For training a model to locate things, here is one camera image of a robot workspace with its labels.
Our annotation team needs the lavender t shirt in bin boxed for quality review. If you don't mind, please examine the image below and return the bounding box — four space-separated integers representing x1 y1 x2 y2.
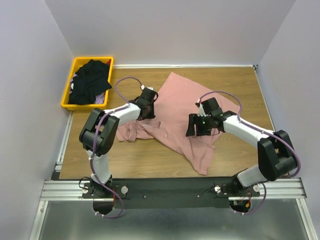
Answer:
94 91 108 105

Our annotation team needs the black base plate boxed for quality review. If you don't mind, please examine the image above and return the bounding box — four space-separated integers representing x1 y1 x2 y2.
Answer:
80 177 260 209

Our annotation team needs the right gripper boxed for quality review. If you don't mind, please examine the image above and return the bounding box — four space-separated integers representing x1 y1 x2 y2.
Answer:
185 113 212 136

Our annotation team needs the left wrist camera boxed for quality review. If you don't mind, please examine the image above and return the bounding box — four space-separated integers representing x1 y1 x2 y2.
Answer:
134 87 159 107

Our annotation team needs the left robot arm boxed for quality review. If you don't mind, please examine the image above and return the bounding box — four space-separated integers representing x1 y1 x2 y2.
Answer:
79 101 155 198

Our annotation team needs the pink t shirt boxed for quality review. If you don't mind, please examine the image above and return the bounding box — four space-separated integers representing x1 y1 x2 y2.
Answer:
116 71 240 176

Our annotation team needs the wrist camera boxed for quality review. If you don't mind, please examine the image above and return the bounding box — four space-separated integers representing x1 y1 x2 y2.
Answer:
134 87 159 107
196 97 223 117

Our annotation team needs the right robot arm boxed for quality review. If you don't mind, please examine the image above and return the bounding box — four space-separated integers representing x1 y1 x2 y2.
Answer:
185 111 301 196

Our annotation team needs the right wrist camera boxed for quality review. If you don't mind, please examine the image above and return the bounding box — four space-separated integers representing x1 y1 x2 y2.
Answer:
196 97 223 117

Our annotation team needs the black t shirt in bin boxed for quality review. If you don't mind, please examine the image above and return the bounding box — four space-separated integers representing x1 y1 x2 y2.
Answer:
68 59 112 105

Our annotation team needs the yellow plastic bin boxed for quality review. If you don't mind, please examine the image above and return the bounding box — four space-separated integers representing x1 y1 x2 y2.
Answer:
61 56 114 111

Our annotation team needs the aluminium frame rail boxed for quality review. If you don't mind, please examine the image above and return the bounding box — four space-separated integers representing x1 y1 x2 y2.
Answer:
27 109 91 240

